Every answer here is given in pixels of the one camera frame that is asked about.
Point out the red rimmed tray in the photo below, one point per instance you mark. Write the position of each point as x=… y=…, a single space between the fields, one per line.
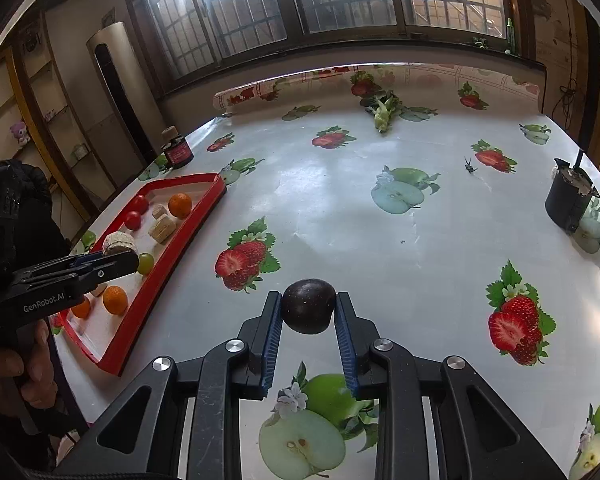
x=130 y=340

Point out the red tomato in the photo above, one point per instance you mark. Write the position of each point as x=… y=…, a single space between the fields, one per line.
x=133 y=219
x=140 y=203

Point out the person's left forearm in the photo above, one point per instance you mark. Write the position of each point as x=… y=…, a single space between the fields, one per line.
x=0 y=450

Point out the small dark stem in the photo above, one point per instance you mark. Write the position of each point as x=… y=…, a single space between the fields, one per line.
x=469 y=165

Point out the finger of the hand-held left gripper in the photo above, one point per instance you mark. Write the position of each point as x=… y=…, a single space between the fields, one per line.
x=110 y=266
x=87 y=259

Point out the green bottle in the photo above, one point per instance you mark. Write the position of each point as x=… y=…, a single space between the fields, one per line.
x=510 y=35

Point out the green grape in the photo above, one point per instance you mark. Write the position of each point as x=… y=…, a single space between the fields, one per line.
x=145 y=262

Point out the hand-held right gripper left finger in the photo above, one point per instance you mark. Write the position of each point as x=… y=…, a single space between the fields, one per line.
x=272 y=345

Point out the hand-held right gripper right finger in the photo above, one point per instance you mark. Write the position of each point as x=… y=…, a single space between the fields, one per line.
x=345 y=345

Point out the white standing air conditioner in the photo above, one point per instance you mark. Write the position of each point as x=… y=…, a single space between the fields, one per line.
x=120 y=90

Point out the purple plush toy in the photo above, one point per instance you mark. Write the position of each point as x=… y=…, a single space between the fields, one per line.
x=20 y=132

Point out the small beige cork block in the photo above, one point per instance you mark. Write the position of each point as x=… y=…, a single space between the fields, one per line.
x=158 y=211

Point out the large beige cork block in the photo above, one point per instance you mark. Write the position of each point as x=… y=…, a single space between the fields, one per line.
x=119 y=243

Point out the person's left hand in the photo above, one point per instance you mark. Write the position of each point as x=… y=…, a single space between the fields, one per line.
x=5 y=365

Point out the green bok choy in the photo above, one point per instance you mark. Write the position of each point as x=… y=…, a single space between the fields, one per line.
x=382 y=110

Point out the wooden wall shelf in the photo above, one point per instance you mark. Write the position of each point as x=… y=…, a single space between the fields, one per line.
x=40 y=110

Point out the dark red jar with cork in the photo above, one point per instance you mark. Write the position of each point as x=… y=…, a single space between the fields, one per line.
x=177 y=152

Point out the dark purple plum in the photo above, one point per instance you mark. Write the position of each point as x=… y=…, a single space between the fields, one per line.
x=308 y=307

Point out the orange mandarin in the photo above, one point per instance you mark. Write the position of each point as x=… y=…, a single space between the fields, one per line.
x=115 y=299
x=180 y=205
x=81 y=307

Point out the fruit print tablecloth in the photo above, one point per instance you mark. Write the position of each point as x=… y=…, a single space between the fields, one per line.
x=330 y=200

